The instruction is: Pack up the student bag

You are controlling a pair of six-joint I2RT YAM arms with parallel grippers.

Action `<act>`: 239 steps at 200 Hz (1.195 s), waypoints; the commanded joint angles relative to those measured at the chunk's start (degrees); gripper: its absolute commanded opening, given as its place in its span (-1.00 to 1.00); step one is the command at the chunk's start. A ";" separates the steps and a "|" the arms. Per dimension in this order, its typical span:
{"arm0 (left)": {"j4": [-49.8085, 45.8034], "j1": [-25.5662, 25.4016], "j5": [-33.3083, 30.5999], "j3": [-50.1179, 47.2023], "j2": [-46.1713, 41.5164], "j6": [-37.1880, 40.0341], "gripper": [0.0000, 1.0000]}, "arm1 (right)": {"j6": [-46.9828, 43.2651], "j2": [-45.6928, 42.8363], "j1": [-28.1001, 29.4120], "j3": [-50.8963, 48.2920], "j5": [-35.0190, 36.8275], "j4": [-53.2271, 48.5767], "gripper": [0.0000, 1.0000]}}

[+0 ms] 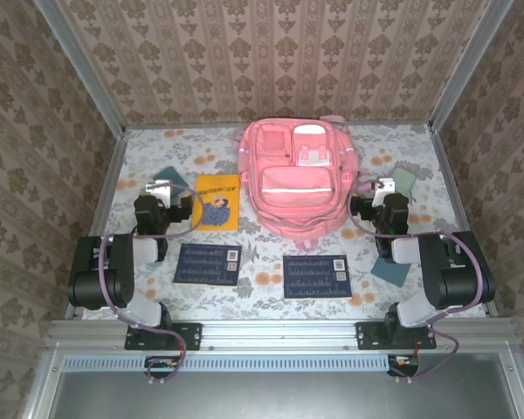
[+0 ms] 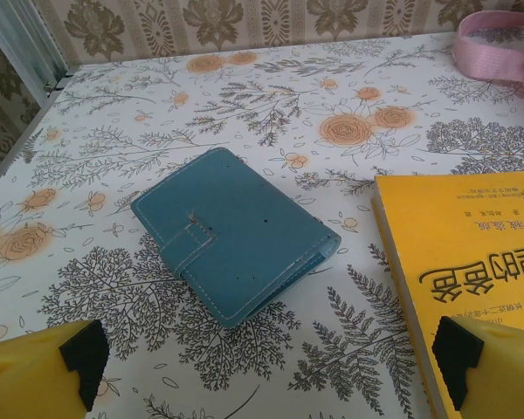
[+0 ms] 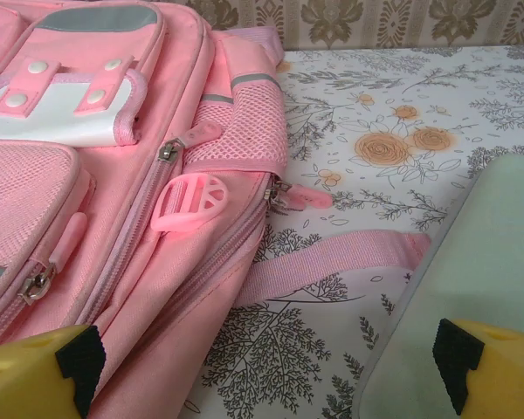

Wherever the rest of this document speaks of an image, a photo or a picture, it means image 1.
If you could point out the mint green pencil case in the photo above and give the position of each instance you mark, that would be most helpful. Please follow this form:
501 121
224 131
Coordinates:
404 178

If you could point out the teal zip pouch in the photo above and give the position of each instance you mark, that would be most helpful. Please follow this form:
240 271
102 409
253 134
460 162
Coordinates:
170 173

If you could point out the dark blue book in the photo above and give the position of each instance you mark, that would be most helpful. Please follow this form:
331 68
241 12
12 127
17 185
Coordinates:
314 279
201 266

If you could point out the yellow book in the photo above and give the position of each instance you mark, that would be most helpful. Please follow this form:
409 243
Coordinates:
222 205

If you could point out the pink student backpack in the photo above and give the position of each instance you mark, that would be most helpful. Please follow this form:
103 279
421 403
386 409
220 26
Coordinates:
297 187

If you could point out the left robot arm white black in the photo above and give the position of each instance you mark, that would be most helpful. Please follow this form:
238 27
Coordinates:
122 279

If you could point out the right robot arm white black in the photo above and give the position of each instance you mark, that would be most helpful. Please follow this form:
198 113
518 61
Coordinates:
454 279

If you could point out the floral tablecloth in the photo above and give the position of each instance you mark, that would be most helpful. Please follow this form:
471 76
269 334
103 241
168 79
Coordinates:
209 305

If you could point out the black connector board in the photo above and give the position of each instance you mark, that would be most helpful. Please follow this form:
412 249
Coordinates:
161 364
404 364

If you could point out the grey metal panel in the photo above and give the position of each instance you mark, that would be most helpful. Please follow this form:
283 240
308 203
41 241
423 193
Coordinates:
266 399

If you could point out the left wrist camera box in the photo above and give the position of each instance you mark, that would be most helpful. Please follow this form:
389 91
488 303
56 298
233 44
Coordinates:
157 192

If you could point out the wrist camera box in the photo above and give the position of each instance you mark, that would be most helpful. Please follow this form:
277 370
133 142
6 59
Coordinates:
382 194
157 192

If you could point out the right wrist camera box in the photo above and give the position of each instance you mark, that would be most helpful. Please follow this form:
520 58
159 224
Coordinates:
382 194

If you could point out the aluminium side rail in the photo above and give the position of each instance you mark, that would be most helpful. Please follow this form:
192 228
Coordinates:
455 187
99 218

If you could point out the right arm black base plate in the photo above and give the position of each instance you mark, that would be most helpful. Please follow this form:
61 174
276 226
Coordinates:
367 336

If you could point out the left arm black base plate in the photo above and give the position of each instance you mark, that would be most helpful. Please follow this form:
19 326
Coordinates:
192 336

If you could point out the aluminium mounting rail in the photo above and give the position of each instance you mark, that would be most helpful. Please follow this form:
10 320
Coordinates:
279 336

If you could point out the aluminium frame post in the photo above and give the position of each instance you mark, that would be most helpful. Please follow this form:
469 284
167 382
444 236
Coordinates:
82 65
467 65

